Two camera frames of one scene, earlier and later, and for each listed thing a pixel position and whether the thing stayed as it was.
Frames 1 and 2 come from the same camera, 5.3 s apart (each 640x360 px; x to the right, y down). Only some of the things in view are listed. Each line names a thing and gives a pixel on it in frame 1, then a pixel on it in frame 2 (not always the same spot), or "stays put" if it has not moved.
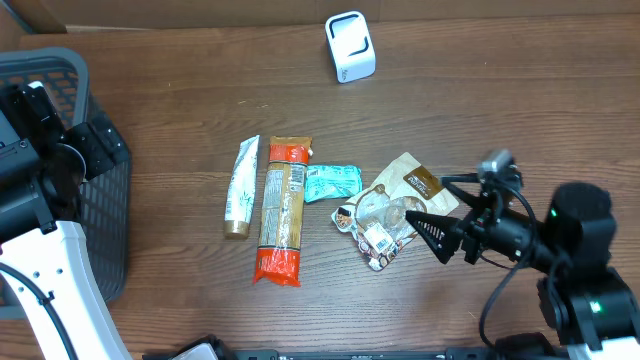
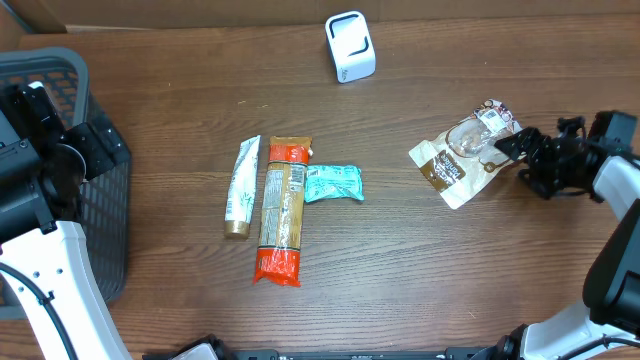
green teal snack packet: (328, 181) stays put
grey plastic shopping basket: (106, 195) stays put
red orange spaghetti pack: (278, 256) stays put
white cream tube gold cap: (241, 189) stays put
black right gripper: (447, 225) to (546, 147)
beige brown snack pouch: (376, 219) to (464, 160)
